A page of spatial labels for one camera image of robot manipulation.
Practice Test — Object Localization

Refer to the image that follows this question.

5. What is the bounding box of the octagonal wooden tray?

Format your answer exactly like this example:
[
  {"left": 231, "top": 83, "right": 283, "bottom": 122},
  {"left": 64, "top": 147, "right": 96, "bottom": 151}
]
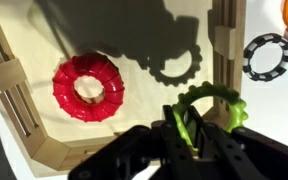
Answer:
[{"left": 0, "top": 0, "right": 247, "bottom": 178}]

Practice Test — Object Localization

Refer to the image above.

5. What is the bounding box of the black and white ring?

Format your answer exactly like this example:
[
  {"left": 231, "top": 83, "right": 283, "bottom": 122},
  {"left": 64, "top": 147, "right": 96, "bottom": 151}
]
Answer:
[{"left": 242, "top": 32, "right": 288, "bottom": 83}]

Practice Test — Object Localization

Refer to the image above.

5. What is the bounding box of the light green knobbed ring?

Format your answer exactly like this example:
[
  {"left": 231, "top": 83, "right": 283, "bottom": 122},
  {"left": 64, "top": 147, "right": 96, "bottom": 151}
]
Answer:
[{"left": 171, "top": 80, "right": 249, "bottom": 153}]

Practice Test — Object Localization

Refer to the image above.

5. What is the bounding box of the red ribbed ring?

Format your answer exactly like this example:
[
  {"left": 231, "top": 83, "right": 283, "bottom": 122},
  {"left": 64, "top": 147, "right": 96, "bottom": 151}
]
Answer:
[{"left": 52, "top": 53, "right": 126, "bottom": 123}]

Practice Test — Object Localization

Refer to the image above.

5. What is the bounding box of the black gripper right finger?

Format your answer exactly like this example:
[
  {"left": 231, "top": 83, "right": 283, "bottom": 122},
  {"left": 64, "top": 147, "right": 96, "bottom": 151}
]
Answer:
[{"left": 187, "top": 105, "right": 288, "bottom": 180}]

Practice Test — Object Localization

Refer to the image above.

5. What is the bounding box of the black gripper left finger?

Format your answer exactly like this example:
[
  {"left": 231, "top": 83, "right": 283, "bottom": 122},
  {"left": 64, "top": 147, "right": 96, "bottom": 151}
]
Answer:
[{"left": 67, "top": 104, "right": 202, "bottom": 180}]

